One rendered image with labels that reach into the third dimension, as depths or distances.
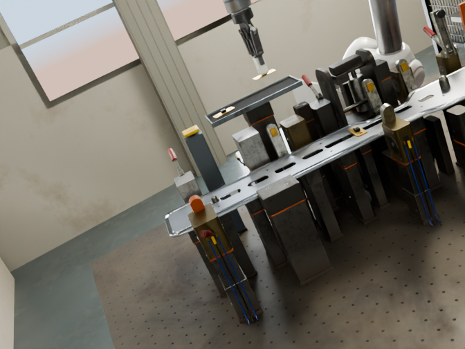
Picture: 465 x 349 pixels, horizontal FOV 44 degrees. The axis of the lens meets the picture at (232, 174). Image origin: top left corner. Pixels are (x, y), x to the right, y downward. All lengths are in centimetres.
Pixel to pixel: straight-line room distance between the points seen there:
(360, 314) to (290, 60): 382
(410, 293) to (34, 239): 384
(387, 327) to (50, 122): 368
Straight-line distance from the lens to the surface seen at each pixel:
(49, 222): 503
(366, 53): 213
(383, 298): 171
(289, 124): 203
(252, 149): 199
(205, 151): 215
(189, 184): 199
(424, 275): 175
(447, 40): 226
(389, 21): 245
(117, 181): 499
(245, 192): 187
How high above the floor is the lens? 176
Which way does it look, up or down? 22 degrees down
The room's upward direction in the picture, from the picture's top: 24 degrees counter-clockwise
